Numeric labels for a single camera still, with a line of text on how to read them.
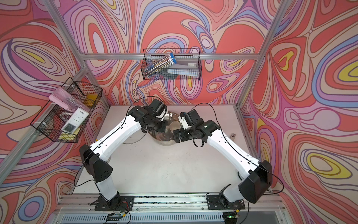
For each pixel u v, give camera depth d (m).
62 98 0.69
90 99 0.78
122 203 0.72
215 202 0.72
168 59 0.78
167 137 1.04
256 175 0.40
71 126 0.69
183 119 0.65
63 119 0.73
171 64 0.79
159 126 0.68
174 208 0.73
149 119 0.55
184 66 0.88
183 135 0.66
